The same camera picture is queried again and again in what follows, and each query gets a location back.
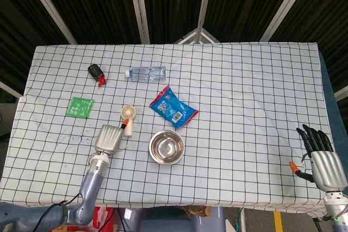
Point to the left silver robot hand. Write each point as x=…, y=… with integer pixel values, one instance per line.
x=108, y=141

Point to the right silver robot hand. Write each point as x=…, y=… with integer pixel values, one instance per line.
x=329, y=169

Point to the small handheld fan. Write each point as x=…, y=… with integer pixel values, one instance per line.
x=128, y=112

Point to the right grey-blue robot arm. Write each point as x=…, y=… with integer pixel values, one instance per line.
x=337, y=204

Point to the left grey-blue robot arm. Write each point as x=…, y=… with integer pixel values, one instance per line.
x=92, y=185

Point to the green flat packet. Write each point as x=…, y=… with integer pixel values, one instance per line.
x=79, y=107

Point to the stainless steel bowl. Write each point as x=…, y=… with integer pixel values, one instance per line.
x=166, y=149

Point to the blue snack bag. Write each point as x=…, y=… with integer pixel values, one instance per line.
x=171, y=108

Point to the black bottle with red cap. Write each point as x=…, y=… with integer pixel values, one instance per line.
x=95, y=71

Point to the red plastic bag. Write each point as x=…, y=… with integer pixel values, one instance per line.
x=104, y=217

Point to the clear plastic water bottle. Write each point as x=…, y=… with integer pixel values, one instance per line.
x=148, y=74

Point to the white checkered tablecloth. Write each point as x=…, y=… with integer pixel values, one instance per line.
x=244, y=134

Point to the brown paper bag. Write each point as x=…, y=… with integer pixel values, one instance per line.
x=198, y=210

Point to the white triangular partition foot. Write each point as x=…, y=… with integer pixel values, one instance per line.
x=187, y=36

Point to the white partition post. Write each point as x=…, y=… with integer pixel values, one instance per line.
x=49, y=6
x=203, y=3
x=140, y=12
x=342, y=93
x=288, y=6
x=11, y=89

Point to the grey-blue robot pedestal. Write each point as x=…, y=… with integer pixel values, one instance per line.
x=209, y=221

